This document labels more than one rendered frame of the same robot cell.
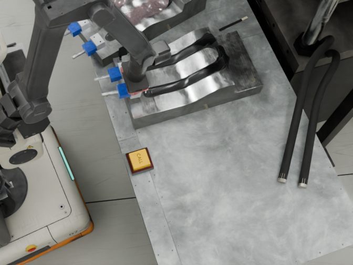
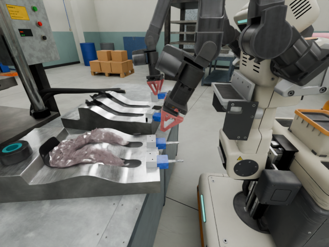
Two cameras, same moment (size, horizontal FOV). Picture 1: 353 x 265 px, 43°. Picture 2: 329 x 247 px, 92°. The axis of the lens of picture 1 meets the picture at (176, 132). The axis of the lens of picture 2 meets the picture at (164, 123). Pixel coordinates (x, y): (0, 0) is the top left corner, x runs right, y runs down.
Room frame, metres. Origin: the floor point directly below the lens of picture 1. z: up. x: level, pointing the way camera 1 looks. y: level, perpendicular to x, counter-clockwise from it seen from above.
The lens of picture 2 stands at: (1.36, 0.71, 1.25)
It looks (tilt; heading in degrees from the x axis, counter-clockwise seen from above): 30 degrees down; 219
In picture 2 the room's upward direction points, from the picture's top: straight up
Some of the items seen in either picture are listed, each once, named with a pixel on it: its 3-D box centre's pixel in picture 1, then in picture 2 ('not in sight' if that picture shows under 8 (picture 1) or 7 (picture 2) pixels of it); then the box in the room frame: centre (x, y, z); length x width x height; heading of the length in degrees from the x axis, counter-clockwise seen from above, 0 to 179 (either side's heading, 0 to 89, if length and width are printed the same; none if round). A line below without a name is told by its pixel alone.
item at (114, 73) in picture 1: (112, 74); (159, 117); (0.83, 0.25, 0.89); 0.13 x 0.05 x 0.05; 116
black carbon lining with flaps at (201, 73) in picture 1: (184, 64); (115, 103); (0.89, 0.00, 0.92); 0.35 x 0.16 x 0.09; 116
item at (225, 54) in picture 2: not in sight; (221, 63); (-3.58, -1.07, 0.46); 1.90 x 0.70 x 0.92; 14
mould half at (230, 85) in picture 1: (188, 72); (115, 111); (0.89, -0.02, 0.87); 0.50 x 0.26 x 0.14; 116
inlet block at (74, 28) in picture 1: (72, 30); (165, 161); (1.03, 0.45, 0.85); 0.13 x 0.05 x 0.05; 133
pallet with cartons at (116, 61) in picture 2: not in sight; (111, 62); (-2.00, -4.24, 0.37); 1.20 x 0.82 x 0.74; 112
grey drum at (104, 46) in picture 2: not in sight; (108, 54); (-3.04, -5.93, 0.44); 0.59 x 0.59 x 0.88
